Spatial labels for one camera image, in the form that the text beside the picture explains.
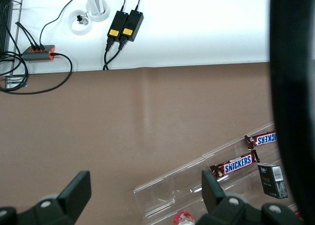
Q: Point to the black power adapter yellow label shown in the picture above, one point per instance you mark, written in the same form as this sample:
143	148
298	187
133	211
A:
117	24
133	25

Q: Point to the small black metal clip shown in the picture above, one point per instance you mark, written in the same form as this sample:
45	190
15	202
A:
82	20

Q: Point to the brown table cover mat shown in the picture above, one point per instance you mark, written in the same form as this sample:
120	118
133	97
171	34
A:
123	124

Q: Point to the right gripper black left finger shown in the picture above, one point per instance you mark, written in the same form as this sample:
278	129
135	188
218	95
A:
73	190

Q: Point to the clear acrylic stepped stand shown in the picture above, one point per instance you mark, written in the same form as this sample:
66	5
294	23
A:
172	185

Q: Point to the red can with white lid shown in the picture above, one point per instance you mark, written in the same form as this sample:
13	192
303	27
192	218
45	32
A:
183	218

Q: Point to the Snickers chocolate bar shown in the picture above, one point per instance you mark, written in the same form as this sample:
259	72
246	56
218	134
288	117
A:
238	164
264	138

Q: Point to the grey orange USB hub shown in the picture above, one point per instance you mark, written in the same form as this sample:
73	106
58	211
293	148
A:
37	54

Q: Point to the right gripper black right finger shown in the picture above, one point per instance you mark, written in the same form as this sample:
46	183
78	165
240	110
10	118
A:
211	190

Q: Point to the small black carton box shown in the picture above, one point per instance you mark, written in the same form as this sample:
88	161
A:
272	183

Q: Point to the silver metal bracket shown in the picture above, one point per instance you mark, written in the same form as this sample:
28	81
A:
14	82

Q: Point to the black ribbed electronics box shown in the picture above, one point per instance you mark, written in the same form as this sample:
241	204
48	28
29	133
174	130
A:
5	25

